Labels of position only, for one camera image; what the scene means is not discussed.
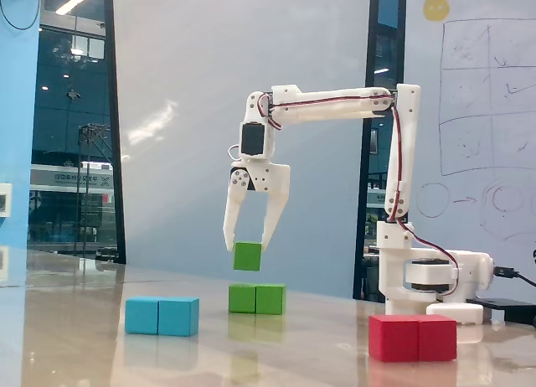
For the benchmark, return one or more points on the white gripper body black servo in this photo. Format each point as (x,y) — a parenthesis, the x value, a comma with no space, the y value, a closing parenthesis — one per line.
(268,178)

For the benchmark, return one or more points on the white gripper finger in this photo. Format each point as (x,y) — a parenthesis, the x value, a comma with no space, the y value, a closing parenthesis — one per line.
(274,215)
(239,186)

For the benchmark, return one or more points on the small green cube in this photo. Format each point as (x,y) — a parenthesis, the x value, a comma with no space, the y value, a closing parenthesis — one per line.
(247,257)

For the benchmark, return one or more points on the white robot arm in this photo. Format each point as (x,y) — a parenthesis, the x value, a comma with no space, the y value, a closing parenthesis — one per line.
(389,269)

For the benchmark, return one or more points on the long green block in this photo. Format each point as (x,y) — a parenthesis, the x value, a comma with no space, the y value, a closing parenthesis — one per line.
(255,299)

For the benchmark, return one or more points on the long blue block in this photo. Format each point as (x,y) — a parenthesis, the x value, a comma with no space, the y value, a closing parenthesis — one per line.
(161,316)

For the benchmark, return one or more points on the long red block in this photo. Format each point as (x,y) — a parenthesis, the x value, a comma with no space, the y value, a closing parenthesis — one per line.
(412,339)

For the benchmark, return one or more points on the yellow round sticker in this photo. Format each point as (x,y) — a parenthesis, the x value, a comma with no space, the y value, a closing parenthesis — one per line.
(435,8)

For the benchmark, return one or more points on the whiteboard with pen drawings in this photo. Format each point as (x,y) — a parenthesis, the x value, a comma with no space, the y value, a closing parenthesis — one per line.
(481,47)

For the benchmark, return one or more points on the flat black box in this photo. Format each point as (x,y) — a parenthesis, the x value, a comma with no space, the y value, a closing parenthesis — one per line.
(515,309)

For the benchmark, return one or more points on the black window frame post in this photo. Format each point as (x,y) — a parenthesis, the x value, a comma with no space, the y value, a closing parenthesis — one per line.
(114,110)

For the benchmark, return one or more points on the black glass door frame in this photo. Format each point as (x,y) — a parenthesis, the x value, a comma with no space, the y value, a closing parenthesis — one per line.
(374,27)

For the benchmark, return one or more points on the white wall socket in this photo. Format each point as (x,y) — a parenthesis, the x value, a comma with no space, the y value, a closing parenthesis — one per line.
(5,198)

